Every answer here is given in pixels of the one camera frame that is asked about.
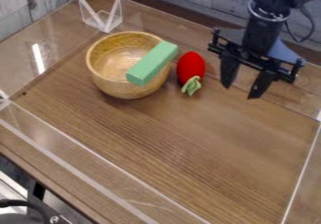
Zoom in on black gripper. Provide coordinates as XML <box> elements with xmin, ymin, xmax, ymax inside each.
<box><xmin>209</xmin><ymin>0</ymin><xmax>306</xmax><ymax>99</ymax></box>

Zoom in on green rectangular block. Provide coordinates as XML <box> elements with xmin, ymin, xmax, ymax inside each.
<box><xmin>126</xmin><ymin>41</ymin><xmax>178</xmax><ymax>86</ymax></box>

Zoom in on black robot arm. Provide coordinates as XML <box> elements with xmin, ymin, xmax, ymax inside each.
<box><xmin>209</xmin><ymin>0</ymin><xmax>310</xmax><ymax>99</ymax></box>

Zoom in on brown wooden bowl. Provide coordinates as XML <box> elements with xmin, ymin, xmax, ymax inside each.
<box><xmin>86</xmin><ymin>31</ymin><xmax>171</xmax><ymax>99</ymax></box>

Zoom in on red toy strawberry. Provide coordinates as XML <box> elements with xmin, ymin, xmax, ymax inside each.
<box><xmin>177</xmin><ymin>52</ymin><xmax>206</xmax><ymax>96</ymax></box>

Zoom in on clear acrylic stand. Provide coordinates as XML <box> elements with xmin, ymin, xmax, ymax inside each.
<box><xmin>78</xmin><ymin>0</ymin><xmax>123</xmax><ymax>33</ymax></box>

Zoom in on black metal clamp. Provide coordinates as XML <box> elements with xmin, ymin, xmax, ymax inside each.
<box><xmin>27</xmin><ymin>183</ymin><xmax>72</xmax><ymax>224</ymax></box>

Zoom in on clear acrylic tray wall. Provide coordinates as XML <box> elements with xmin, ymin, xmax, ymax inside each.
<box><xmin>0</xmin><ymin>90</ymin><xmax>210</xmax><ymax>224</ymax></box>

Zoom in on black cable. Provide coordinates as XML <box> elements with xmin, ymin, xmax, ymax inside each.
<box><xmin>0</xmin><ymin>197</ymin><xmax>39</xmax><ymax>217</ymax></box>

